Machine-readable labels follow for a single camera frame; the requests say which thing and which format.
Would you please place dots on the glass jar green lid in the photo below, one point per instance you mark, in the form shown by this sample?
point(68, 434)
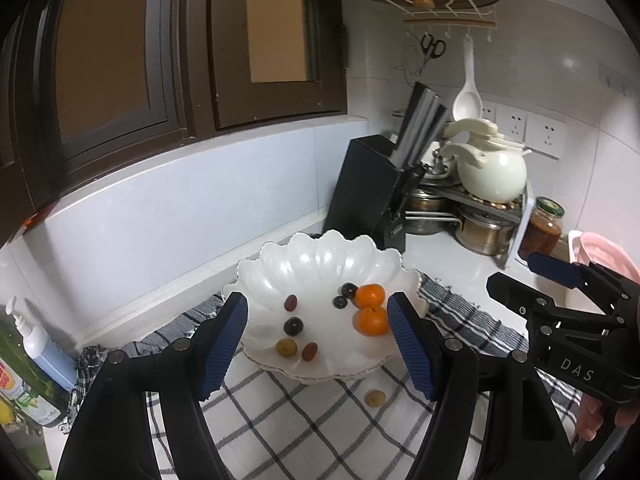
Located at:
point(545, 230)

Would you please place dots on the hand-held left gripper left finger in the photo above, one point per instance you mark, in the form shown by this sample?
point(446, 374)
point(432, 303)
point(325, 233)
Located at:
point(222, 345)

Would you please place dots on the person's right hand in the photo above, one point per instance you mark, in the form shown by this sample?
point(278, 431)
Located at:
point(590, 417)

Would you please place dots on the white ceramic kettle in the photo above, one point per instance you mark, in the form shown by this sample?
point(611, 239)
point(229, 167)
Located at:
point(492, 175)

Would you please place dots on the yellow grape on cloth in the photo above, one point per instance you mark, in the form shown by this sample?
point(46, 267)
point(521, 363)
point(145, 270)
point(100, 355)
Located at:
point(374, 398)

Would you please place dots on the checkered kitchen cloth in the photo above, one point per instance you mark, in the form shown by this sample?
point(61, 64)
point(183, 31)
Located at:
point(300, 430)

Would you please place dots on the dark purple grape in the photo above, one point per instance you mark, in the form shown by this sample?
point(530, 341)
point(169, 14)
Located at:
point(293, 326)

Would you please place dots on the steel pot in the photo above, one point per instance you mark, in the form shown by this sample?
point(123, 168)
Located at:
point(482, 235)
point(425, 210)

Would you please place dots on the stainless steel pots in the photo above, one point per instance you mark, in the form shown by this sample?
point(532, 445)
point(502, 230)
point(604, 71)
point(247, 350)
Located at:
point(480, 200)

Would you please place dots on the red grape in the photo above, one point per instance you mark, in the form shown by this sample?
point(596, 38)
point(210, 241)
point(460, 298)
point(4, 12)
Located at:
point(310, 351)
point(291, 302)

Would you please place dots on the mandarin orange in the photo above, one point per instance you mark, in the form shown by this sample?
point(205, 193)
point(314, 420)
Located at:
point(371, 321)
point(370, 296)

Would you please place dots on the dark brown window frame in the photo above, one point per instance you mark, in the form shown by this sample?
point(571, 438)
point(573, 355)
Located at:
point(190, 50)

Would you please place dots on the small hanging scissors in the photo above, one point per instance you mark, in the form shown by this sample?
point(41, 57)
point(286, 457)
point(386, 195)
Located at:
point(432, 46)

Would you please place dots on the black knife block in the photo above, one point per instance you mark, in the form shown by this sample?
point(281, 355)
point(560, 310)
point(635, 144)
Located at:
point(360, 185)

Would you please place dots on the yellow-green grape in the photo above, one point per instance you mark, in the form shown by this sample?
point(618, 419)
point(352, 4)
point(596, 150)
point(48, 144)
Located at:
point(286, 347)

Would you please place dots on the green dish soap bottle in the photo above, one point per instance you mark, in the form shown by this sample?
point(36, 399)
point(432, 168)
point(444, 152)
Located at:
point(30, 400)

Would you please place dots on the white pump bottle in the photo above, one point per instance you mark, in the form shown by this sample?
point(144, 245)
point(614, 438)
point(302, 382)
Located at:
point(42, 352)

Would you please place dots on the white wall socket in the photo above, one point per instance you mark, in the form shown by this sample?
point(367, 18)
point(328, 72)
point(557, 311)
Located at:
point(487, 111)
point(512, 122)
point(547, 132)

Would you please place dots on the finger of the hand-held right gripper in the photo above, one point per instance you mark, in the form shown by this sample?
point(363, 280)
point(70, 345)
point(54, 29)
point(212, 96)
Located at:
point(510, 290)
point(552, 267)

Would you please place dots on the white scalloped plate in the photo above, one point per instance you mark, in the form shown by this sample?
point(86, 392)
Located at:
point(310, 270)

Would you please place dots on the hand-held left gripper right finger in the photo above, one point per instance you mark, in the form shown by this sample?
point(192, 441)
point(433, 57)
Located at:
point(410, 345)

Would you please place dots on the pink plastic bowl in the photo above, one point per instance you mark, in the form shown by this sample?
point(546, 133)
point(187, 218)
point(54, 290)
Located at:
point(605, 255)

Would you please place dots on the white plastic ladle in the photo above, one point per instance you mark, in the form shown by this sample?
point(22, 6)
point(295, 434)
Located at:
point(466, 102)

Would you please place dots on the steel pot lid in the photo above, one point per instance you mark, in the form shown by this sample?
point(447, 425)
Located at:
point(437, 166)

